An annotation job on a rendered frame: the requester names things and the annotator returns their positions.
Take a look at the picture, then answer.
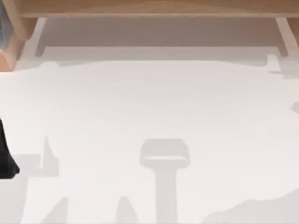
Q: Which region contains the pale wooden drawer front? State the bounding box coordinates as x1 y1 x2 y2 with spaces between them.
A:
14 0 299 19

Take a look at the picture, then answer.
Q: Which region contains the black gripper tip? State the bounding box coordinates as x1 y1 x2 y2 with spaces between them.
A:
0 118 20 180

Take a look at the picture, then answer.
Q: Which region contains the wooden cupboard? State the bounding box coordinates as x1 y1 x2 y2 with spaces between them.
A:
0 0 39 72

